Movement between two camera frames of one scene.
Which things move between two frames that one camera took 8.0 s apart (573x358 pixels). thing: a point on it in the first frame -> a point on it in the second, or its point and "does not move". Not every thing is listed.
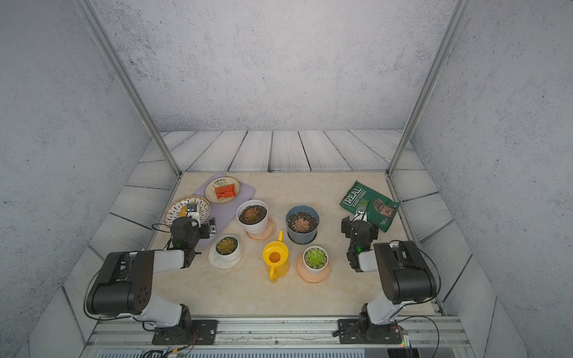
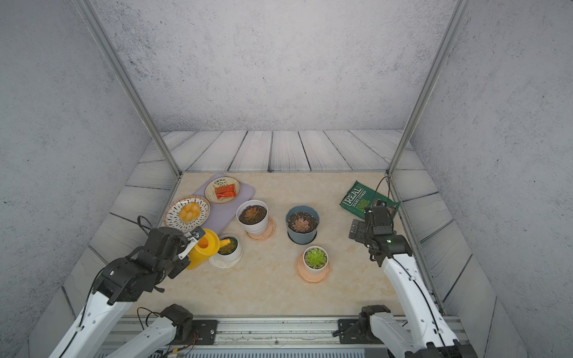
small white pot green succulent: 315,259 does not move
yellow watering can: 275,256 -> 207,247
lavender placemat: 224,212 does not move
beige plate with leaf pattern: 211,195 does not move
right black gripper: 348,227 -> 360,233
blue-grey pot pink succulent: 302,224 does not move
